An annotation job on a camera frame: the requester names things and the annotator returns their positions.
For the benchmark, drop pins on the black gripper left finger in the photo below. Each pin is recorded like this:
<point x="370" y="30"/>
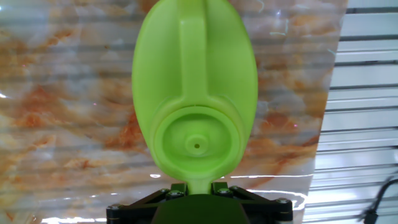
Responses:
<point x="146" y="205"/>

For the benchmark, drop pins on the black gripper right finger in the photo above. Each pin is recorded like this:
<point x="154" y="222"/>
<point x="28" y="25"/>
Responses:
<point x="261" y="205"/>

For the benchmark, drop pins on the green plastic watering can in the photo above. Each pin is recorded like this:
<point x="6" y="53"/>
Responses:
<point x="192" y="93"/>

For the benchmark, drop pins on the orange marble pattern mat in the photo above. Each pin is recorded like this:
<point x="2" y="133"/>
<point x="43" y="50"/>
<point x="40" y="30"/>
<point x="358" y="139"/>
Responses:
<point x="62" y="93"/>

